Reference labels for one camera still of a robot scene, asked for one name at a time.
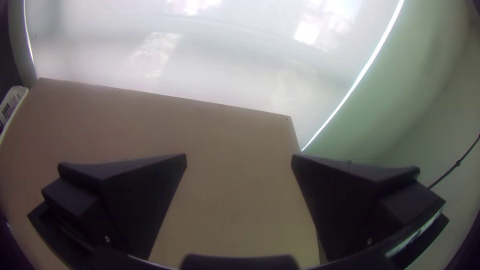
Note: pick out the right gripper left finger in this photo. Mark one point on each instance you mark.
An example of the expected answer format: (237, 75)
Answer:
(123, 195)

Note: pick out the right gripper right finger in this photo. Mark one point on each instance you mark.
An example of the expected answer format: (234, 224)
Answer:
(348, 202)

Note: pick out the white laundry basket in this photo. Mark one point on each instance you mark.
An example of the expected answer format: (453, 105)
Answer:
(12, 100)

